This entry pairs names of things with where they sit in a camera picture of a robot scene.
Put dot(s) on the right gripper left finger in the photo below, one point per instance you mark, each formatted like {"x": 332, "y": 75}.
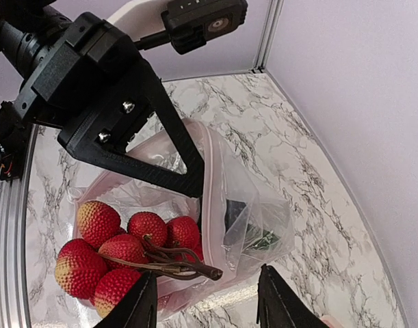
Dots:
{"x": 138, "y": 307}

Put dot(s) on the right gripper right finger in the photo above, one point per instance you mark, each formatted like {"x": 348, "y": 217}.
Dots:
{"x": 279, "y": 306}

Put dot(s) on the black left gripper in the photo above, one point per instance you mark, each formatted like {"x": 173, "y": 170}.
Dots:
{"x": 87, "y": 78}

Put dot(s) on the red yellow lychee bunch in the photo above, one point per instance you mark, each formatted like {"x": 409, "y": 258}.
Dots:
{"x": 107, "y": 260}

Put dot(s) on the long green cucumber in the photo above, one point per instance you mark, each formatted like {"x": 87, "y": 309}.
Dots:
{"x": 267, "y": 240}

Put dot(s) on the clear zip top bag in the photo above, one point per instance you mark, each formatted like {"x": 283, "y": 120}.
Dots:
{"x": 244, "y": 223}

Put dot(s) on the dark purple eggplant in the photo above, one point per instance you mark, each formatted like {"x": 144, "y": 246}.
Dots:
{"x": 233, "y": 211}

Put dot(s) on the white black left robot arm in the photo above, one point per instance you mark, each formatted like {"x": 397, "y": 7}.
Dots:
{"x": 18, "y": 15}

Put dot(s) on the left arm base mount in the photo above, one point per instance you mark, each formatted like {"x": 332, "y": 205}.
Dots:
{"x": 6, "y": 165}

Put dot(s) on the aluminium front rail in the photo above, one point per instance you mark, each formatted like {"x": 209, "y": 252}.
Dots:
{"x": 14, "y": 305}

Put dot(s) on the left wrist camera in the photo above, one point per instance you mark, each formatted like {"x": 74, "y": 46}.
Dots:
{"x": 189, "y": 25}

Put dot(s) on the left aluminium frame post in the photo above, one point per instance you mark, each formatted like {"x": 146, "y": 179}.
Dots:
{"x": 267, "y": 37}

